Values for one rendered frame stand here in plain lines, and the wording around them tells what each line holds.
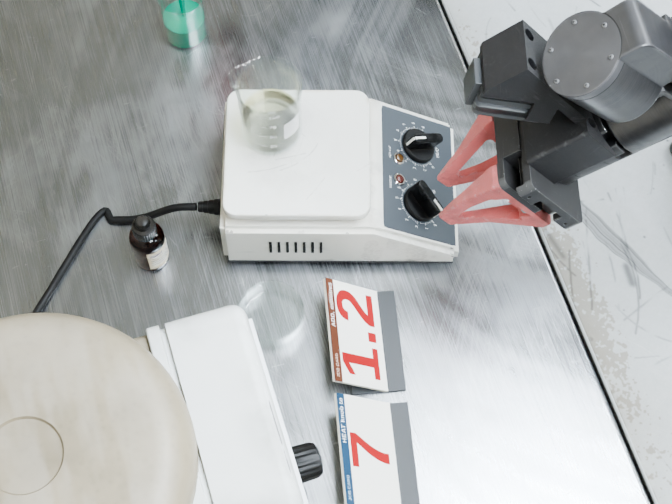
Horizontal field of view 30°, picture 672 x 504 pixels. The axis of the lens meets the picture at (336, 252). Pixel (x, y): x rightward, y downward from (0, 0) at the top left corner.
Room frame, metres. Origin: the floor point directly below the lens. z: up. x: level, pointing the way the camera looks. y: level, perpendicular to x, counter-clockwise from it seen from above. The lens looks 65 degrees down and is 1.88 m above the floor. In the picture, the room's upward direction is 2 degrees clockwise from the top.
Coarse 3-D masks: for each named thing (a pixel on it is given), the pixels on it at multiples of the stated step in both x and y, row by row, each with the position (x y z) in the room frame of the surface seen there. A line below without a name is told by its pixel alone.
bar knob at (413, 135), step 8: (408, 136) 0.55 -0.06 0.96; (416, 136) 0.54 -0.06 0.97; (424, 136) 0.55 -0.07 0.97; (432, 136) 0.55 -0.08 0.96; (440, 136) 0.55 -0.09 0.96; (408, 144) 0.54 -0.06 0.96; (416, 144) 0.54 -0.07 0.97; (424, 144) 0.54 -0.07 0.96; (432, 144) 0.54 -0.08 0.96; (408, 152) 0.54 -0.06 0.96; (416, 152) 0.54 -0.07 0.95; (424, 152) 0.54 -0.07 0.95; (432, 152) 0.54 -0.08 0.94; (416, 160) 0.53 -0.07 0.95; (424, 160) 0.53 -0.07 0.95
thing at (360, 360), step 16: (336, 288) 0.42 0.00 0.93; (352, 288) 0.42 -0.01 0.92; (336, 304) 0.40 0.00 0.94; (352, 304) 0.41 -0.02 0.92; (368, 304) 0.41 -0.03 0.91; (352, 320) 0.39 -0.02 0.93; (368, 320) 0.40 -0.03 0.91; (352, 336) 0.38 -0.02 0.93; (368, 336) 0.38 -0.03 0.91; (352, 352) 0.36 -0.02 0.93; (368, 352) 0.37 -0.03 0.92; (352, 368) 0.35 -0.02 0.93; (368, 368) 0.35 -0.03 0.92
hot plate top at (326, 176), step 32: (320, 96) 0.57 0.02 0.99; (352, 96) 0.57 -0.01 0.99; (320, 128) 0.54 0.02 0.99; (352, 128) 0.54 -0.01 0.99; (224, 160) 0.50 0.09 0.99; (256, 160) 0.50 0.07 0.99; (288, 160) 0.51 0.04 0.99; (320, 160) 0.51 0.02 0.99; (352, 160) 0.51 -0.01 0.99; (224, 192) 0.47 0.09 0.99; (256, 192) 0.48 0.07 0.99; (288, 192) 0.48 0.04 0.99; (320, 192) 0.48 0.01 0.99; (352, 192) 0.48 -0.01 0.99
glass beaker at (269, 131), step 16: (256, 64) 0.55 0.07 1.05; (272, 64) 0.56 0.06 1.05; (288, 64) 0.55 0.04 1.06; (240, 80) 0.54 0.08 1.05; (256, 80) 0.55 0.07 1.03; (272, 80) 0.56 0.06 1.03; (288, 80) 0.55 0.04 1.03; (240, 96) 0.54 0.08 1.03; (240, 112) 0.52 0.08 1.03; (256, 112) 0.51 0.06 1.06; (272, 112) 0.51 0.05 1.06; (288, 112) 0.51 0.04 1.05; (256, 128) 0.51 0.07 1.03; (272, 128) 0.51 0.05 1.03; (288, 128) 0.51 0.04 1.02; (256, 144) 0.51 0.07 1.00; (272, 144) 0.51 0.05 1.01; (288, 144) 0.51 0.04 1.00
